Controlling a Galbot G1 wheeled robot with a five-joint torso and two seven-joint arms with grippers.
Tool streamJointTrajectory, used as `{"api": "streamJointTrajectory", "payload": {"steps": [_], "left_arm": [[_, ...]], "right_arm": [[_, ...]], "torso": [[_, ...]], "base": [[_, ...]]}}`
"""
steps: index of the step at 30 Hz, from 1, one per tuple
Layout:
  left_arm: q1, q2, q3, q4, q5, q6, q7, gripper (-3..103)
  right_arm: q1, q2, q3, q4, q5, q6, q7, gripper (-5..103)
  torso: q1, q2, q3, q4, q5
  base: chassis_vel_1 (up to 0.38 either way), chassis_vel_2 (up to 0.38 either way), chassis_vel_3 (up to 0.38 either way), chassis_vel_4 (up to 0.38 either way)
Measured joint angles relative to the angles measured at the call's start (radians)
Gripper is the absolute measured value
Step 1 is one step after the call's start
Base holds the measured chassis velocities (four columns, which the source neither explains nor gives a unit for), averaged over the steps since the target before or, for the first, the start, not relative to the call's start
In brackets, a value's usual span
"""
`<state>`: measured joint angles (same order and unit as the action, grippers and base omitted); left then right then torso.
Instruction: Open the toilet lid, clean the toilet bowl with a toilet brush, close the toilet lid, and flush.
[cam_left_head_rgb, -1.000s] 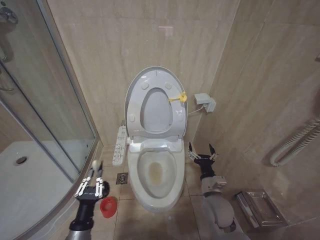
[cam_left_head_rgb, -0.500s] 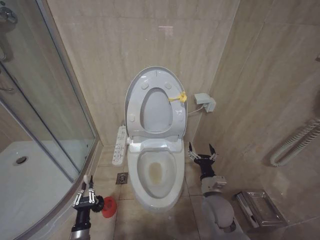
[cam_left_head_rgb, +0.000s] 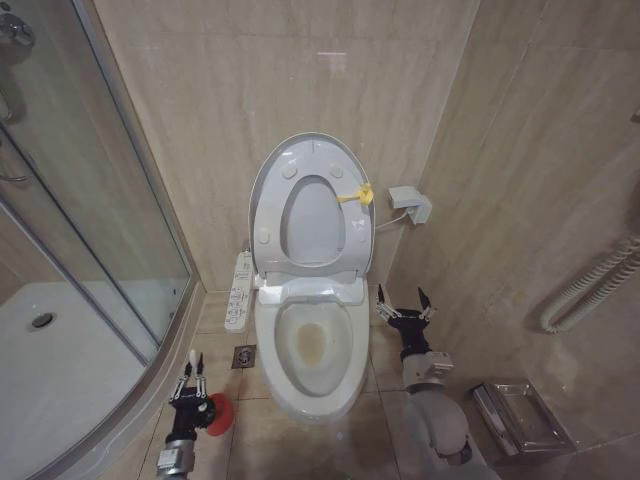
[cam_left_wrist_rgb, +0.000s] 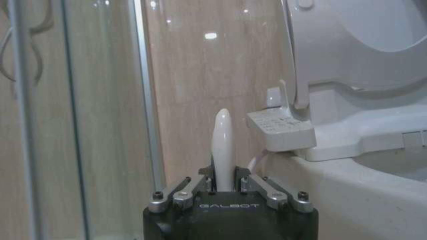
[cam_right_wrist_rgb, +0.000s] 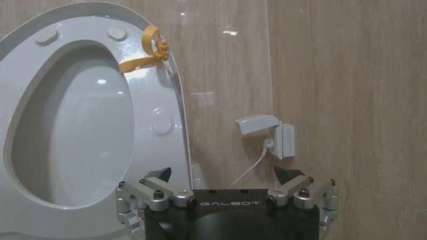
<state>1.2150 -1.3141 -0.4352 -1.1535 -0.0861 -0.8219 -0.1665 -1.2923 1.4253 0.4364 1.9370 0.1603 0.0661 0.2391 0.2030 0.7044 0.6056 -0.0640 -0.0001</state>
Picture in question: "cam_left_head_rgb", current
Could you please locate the white toilet bowl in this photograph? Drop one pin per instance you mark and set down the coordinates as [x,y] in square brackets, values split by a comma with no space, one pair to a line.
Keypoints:
[350,380]

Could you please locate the round shower drain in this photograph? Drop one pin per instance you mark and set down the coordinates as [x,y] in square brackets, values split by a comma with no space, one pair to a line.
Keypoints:
[43,320]

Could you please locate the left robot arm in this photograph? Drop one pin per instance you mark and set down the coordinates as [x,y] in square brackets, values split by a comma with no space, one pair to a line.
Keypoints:
[176,457]

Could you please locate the grey wall outlet box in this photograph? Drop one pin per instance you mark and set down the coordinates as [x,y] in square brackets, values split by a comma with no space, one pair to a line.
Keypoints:
[406,198]

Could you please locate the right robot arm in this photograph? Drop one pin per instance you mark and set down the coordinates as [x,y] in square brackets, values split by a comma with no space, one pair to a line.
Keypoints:
[435,415]

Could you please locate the chrome shower faucet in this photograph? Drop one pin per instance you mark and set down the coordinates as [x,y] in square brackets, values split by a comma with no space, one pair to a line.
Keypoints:
[12,40]

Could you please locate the red toilet brush holder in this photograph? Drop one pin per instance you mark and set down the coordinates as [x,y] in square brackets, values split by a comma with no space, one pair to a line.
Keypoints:
[220,415]

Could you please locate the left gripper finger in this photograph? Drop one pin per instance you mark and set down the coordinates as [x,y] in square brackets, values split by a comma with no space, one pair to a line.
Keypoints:
[180,385]
[201,380]

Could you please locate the square metal floor drain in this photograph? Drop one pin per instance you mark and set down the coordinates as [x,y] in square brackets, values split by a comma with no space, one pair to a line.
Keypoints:
[244,357]

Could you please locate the metal wall tissue holder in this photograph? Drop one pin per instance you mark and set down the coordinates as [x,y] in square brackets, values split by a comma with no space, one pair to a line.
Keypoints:
[525,415]

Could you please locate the yellow tape pull tab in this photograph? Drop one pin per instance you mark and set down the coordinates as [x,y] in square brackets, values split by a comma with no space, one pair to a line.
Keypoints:
[364,194]

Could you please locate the white bidet control panel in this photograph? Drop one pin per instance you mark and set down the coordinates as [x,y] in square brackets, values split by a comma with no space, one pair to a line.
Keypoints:
[239,295]

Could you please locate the white toilet seat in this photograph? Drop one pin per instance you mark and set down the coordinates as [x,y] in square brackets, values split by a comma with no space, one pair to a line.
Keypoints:
[270,200]

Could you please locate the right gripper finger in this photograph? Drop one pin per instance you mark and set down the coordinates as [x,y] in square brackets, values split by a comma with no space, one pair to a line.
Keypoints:
[386,306]
[426,305]

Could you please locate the glass shower enclosure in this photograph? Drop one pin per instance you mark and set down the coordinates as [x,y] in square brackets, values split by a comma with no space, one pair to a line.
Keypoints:
[115,150]

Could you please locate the white shower tray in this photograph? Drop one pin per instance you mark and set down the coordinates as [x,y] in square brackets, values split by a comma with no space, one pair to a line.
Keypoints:
[60,370]

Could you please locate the white toilet lid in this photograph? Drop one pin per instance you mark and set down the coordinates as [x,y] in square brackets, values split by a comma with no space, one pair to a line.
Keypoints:
[315,220]

